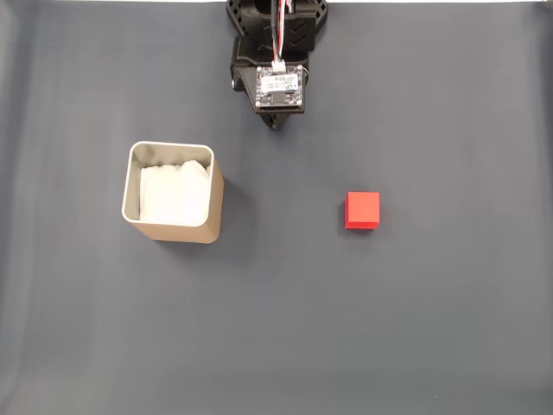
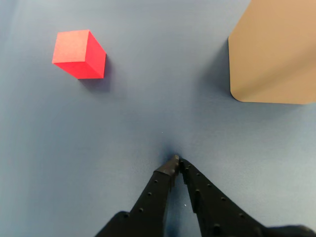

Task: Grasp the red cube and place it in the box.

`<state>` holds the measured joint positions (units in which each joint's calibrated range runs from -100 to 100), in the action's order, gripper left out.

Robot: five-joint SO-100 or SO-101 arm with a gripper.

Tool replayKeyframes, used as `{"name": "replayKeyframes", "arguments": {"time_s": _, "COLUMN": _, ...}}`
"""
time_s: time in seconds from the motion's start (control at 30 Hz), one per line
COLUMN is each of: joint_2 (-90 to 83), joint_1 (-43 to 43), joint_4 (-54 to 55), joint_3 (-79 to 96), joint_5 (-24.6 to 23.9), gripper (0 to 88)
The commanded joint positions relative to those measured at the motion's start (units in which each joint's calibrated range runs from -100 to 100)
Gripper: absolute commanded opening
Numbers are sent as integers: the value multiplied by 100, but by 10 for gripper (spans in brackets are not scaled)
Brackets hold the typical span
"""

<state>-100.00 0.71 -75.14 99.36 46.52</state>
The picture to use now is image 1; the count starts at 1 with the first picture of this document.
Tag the camera circuit board with mount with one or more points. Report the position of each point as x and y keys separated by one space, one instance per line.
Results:
x=281 y=93

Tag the red cube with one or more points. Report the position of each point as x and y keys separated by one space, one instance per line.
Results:
x=363 y=209

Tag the dark blue-grey table mat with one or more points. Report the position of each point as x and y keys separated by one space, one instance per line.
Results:
x=276 y=324

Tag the tan metal box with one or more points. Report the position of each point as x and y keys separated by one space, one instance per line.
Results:
x=181 y=233

